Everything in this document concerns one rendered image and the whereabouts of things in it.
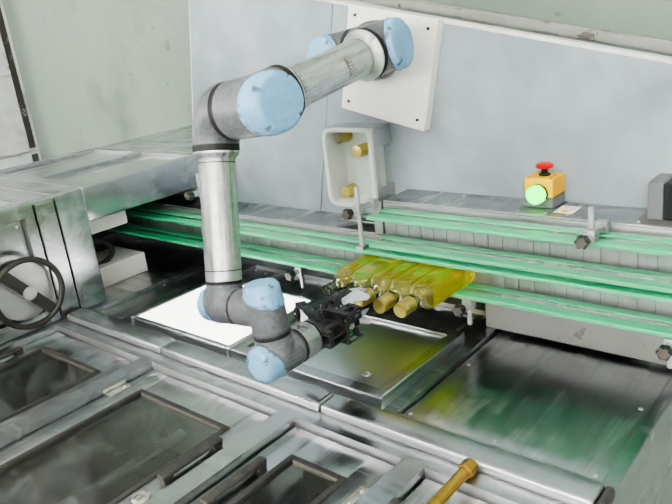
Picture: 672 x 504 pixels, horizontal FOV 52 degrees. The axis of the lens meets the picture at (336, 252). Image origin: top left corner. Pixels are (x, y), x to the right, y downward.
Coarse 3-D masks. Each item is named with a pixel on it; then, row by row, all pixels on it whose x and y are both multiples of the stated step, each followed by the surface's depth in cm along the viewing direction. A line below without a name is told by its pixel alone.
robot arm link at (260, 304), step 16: (256, 288) 129; (272, 288) 130; (240, 304) 133; (256, 304) 129; (272, 304) 130; (240, 320) 134; (256, 320) 130; (272, 320) 130; (288, 320) 134; (256, 336) 132; (272, 336) 131
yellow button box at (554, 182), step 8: (528, 176) 159; (536, 176) 158; (544, 176) 157; (552, 176) 156; (560, 176) 157; (528, 184) 158; (544, 184) 155; (552, 184) 154; (560, 184) 157; (552, 192) 155; (560, 192) 158; (552, 200) 155; (560, 200) 158; (552, 208) 156
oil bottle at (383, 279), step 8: (392, 264) 170; (400, 264) 169; (408, 264) 169; (416, 264) 169; (384, 272) 165; (392, 272) 165; (400, 272) 165; (376, 280) 162; (384, 280) 161; (384, 288) 161
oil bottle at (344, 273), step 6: (360, 258) 178; (366, 258) 177; (372, 258) 177; (348, 264) 174; (354, 264) 174; (360, 264) 173; (336, 270) 172; (342, 270) 171; (348, 270) 170; (354, 270) 170; (336, 276) 170; (342, 276) 169; (348, 276) 169; (342, 282) 169; (348, 282) 169
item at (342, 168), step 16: (336, 128) 187; (352, 128) 184; (336, 144) 195; (352, 144) 195; (368, 144) 182; (336, 160) 196; (352, 160) 197; (368, 160) 193; (336, 176) 197; (352, 176) 199; (368, 176) 195; (336, 192) 198; (368, 192) 197; (368, 208) 189
